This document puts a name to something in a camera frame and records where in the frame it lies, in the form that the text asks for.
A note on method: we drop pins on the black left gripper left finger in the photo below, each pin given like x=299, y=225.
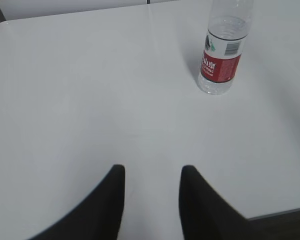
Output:
x=98, y=216

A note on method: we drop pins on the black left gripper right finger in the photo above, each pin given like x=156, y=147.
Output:
x=204, y=214

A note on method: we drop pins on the clear water bottle red label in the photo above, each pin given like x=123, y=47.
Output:
x=228, y=27

